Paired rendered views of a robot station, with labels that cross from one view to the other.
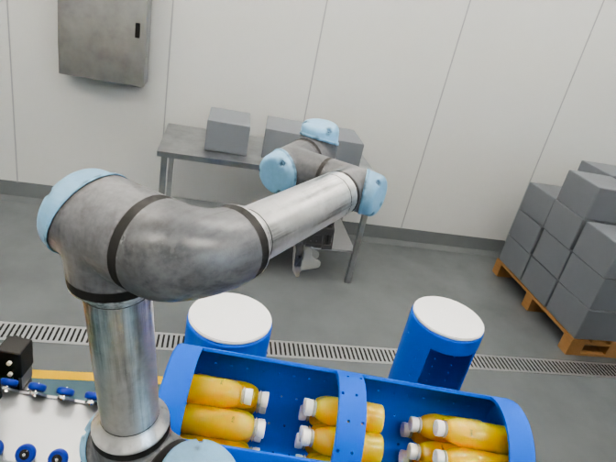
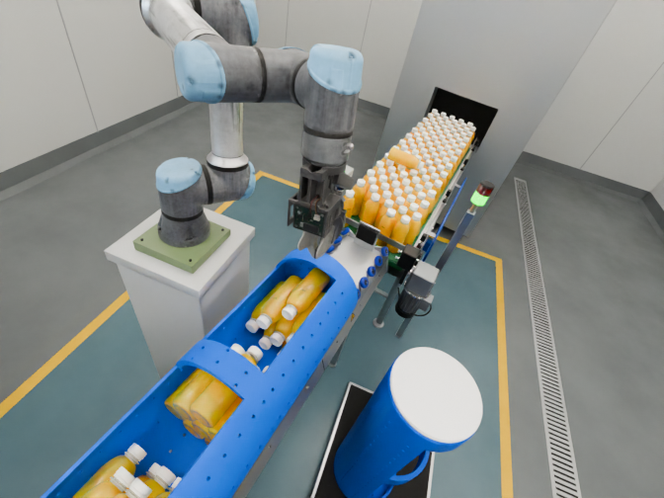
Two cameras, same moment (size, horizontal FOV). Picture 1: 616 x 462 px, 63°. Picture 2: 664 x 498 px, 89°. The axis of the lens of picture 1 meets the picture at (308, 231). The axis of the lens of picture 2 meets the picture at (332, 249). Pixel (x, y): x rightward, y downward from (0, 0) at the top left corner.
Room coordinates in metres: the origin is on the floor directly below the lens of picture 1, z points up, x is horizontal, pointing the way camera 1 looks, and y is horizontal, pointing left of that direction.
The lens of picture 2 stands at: (1.21, -0.42, 1.94)
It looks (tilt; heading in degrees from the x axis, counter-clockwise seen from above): 43 degrees down; 113
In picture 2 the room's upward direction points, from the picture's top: 14 degrees clockwise
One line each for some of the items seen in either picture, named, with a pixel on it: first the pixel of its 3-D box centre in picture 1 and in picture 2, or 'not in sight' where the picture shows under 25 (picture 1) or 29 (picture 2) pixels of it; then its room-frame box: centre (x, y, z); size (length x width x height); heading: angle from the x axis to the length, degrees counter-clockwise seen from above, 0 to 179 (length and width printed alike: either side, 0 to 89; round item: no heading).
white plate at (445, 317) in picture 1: (448, 317); not in sight; (1.68, -0.60, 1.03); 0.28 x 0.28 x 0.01
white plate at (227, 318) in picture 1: (230, 316); (436, 390); (1.39, 0.19, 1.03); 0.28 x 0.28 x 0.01
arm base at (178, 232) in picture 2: not in sight; (183, 218); (0.50, 0.07, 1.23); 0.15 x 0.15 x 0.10
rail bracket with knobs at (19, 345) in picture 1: (14, 359); (407, 258); (1.08, 0.75, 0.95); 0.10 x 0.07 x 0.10; 4
